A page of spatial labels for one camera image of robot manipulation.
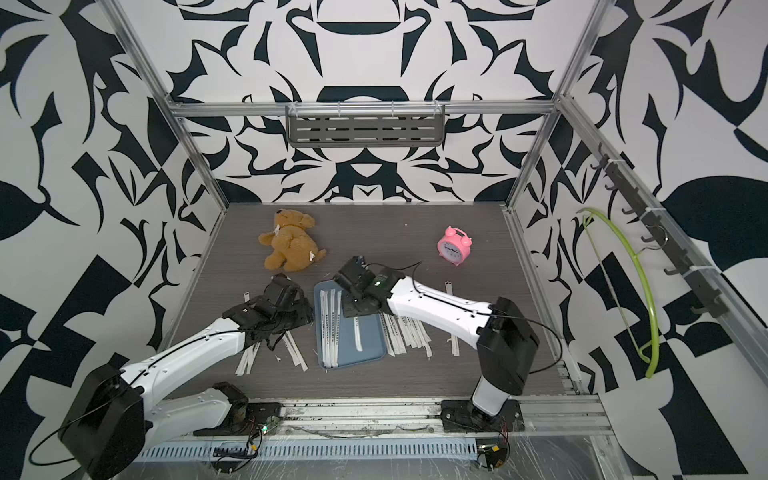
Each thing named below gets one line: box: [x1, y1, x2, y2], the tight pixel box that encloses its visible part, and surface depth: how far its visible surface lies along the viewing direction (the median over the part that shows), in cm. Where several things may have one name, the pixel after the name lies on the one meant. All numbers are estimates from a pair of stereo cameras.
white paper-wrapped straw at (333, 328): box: [330, 289, 337, 368], surface depth 91 cm
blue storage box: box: [314, 280, 386, 370], surface depth 87 cm
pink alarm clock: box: [437, 226, 473, 267], surface depth 101 cm
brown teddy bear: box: [258, 209, 327, 272], surface depth 101 cm
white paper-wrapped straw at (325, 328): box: [320, 290, 331, 368], surface depth 91 cm
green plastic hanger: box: [576, 208, 660, 379], surface depth 62 cm
